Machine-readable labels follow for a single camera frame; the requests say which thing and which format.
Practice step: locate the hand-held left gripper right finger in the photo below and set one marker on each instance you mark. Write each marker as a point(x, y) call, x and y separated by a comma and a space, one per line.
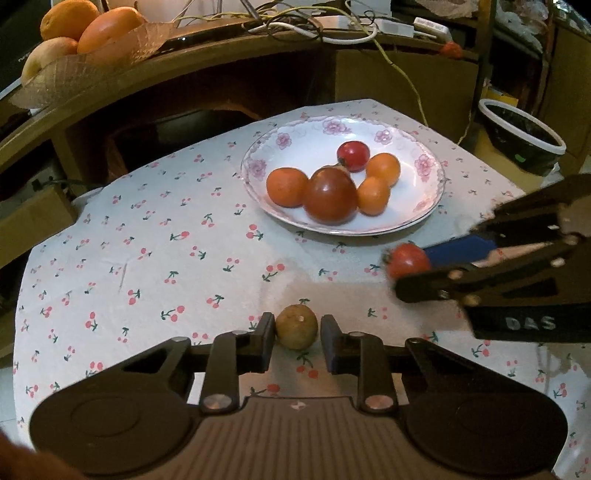
point(328, 341)

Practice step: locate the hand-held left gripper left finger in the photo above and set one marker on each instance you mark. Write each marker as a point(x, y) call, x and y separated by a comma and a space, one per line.
point(265, 341)

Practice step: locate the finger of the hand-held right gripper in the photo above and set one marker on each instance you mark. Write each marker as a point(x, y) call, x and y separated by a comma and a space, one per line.
point(461, 277)
point(461, 249)

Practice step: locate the brown round fruit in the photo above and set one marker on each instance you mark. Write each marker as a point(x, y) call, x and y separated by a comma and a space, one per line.
point(297, 332)

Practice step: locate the large red tomato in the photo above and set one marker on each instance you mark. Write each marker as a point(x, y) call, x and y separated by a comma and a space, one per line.
point(408, 261)

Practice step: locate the white floral plate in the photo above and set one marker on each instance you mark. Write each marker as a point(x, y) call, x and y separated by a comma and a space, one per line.
point(406, 212)

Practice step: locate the small oval yellowish citrus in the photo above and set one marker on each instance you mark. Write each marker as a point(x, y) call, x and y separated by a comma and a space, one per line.
point(373, 195)

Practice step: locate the large dark red apple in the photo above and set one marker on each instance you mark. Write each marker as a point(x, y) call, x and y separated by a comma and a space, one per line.
point(331, 196)

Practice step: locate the small red tomato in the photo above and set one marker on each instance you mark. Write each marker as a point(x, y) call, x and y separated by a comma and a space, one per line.
point(353, 155)

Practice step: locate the large round orange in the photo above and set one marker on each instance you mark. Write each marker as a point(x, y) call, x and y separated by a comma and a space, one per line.
point(287, 187)

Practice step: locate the black basin with white rim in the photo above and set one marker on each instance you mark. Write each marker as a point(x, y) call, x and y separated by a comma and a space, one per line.
point(521, 138)

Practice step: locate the cherry print tablecloth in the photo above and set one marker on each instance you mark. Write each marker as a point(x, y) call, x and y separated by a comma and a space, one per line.
point(161, 240)

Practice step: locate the small red fruit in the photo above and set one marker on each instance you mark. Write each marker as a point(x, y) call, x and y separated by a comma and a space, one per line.
point(451, 49)

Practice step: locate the white power adapter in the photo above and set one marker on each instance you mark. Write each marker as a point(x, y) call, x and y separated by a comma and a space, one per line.
point(431, 28)

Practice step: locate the white power strip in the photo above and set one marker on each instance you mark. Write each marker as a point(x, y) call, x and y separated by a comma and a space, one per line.
point(392, 26)

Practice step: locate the small white charger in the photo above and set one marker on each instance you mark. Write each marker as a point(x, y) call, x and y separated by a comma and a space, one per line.
point(337, 21)

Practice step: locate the wooden cabinet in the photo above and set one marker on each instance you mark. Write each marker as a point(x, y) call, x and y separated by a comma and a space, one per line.
point(184, 92)

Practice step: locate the dark flat device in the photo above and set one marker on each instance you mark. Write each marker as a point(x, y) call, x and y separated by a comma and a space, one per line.
point(207, 34)

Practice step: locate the leaf-shaped fruit tray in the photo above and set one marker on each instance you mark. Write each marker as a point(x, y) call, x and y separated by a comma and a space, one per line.
point(92, 69)

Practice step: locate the big orange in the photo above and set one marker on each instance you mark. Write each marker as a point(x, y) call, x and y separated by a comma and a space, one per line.
point(69, 18)
point(111, 30)

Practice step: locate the yellow-red apple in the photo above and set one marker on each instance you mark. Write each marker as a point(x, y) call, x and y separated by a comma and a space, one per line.
point(48, 57)

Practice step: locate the black television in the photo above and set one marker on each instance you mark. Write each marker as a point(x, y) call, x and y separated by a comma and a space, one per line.
point(14, 41)

